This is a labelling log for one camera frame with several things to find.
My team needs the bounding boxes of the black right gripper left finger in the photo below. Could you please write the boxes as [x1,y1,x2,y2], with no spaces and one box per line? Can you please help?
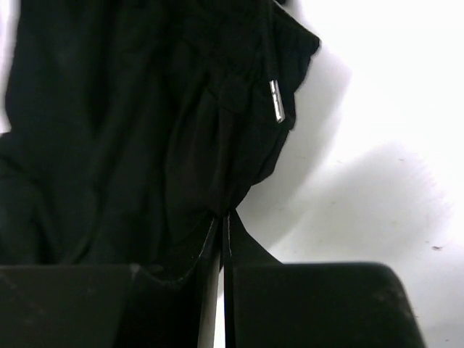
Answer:
[0,217,220,348]

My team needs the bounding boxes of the black trousers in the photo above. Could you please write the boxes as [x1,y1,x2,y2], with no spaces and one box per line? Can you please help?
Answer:
[0,0,323,283]

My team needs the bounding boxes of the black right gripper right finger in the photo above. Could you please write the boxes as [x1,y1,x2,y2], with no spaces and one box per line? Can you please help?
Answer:
[221,210,427,348]

